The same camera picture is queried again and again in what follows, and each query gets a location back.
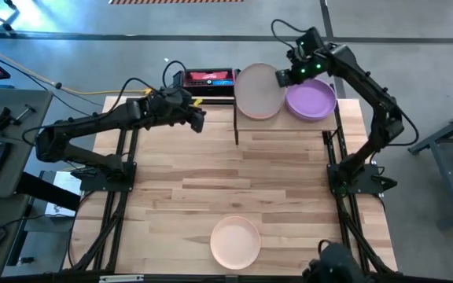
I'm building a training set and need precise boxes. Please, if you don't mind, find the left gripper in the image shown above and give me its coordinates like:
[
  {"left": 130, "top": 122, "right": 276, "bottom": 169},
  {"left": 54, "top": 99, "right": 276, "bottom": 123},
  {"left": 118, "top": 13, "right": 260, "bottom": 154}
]
[{"left": 147, "top": 86, "right": 208, "bottom": 134}]

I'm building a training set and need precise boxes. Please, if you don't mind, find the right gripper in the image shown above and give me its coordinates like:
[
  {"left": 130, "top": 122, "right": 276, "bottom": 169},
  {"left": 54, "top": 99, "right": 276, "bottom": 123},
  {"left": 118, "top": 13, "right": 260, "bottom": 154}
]
[{"left": 275, "top": 50, "right": 338, "bottom": 88}]

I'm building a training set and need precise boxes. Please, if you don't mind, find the terracotta round plate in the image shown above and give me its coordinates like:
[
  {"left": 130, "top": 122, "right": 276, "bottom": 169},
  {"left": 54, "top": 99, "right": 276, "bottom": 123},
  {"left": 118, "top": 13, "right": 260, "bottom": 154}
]
[{"left": 233, "top": 62, "right": 287, "bottom": 120}]

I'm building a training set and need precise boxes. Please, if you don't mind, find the purple round plate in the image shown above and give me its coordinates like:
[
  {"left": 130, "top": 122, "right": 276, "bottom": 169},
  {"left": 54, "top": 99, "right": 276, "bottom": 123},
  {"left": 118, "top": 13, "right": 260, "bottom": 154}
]
[{"left": 284, "top": 77, "right": 337, "bottom": 122}]

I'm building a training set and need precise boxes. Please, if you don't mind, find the black red power station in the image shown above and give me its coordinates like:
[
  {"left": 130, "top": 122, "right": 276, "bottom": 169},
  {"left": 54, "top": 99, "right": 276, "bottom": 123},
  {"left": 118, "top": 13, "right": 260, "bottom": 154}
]
[{"left": 171, "top": 67, "right": 248, "bottom": 98}]

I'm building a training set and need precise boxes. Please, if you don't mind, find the pale peach round plate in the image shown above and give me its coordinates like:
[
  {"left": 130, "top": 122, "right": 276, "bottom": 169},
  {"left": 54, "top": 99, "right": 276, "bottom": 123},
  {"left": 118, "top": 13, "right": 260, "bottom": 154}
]
[{"left": 209, "top": 215, "right": 262, "bottom": 270}]

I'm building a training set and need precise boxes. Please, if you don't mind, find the white paper sheet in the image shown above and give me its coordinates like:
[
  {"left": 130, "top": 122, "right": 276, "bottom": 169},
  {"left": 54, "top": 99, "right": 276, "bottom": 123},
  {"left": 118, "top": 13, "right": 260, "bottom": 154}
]
[{"left": 44, "top": 171, "right": 83, "bottom": 218}]

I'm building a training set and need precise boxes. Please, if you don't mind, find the black flat bar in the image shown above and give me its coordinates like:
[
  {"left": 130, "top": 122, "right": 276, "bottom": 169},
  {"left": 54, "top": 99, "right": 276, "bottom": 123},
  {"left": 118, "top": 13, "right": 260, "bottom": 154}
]
[{"left": 15, "top": 171, "right": 82, "bottom": 212}]

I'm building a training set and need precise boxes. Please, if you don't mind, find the grey desk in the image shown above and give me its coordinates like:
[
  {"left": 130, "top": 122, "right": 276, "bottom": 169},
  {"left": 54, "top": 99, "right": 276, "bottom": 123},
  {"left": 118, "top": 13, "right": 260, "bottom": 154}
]
[{"left": 0, "top": 86, "right": 54, "bottom": 278}]

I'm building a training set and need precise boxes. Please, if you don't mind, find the grey metal stand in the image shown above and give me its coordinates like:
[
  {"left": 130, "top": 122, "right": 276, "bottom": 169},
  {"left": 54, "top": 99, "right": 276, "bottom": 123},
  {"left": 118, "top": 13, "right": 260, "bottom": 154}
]
[{"left": 407, "top": 101, "right": 453, "bottom": 231}]

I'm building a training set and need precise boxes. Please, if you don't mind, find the black desk clamp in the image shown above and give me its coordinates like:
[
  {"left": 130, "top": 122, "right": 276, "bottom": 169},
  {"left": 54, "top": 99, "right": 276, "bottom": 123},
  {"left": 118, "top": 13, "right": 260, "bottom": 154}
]
[{"left": 0, "top": 104, "right": 38, "bottom": 134}]

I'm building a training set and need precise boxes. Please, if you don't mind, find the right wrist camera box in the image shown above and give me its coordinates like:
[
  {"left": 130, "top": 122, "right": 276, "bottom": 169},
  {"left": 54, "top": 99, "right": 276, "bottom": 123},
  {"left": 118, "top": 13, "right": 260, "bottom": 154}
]
[{"left": 295, "top": 26, "right": 326, "bottom": 56}]

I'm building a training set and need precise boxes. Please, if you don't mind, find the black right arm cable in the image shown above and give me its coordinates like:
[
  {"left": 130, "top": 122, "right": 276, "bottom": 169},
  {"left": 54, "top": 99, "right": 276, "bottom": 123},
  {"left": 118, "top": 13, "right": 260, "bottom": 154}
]
[{"left": 270, "top": 18, "right": 420, "bottom": 147}]

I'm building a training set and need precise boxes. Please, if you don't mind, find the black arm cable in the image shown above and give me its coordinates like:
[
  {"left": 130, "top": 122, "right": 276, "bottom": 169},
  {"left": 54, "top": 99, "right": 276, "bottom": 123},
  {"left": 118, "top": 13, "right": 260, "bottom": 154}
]
[
  {"left": 270, "top": 18, "right": 420, "bottom": 147},
  {"left": 20, "top": 58, "right": 190, "bottom": 146}
]

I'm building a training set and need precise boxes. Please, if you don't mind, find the yellow extension cord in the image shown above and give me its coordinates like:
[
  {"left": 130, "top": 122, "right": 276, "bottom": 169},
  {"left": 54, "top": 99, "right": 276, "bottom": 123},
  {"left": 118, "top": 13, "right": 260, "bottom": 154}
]
[{"left": 0, "top": 37, "right": 157, "bottom": 97}]

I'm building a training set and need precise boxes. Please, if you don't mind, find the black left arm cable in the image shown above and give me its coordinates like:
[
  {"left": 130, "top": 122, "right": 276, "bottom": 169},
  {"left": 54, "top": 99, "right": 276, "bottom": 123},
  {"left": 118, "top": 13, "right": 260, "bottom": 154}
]
[{"left": 20, "top": 58, "right": 190, "bottom": 146}]

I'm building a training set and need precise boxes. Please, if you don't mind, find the black aluminium rig frame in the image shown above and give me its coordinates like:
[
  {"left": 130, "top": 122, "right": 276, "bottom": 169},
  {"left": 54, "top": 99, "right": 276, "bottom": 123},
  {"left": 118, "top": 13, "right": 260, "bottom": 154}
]
[{"left": 63, "top": 97, "right": 399, "bottom": 276}]

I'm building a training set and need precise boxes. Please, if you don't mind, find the white bracket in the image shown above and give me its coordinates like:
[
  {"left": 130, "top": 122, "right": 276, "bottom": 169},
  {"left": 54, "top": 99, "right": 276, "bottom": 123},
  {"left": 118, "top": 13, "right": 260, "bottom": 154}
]
[{"left": 98, "top": 274, "right": 145, "bottom": 283}]

